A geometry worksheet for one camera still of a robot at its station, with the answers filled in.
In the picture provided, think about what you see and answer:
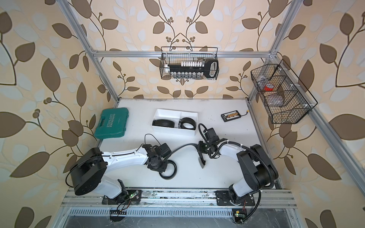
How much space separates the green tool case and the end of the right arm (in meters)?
0.57

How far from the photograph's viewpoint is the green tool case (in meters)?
0.98

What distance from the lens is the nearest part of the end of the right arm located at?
2.26ft
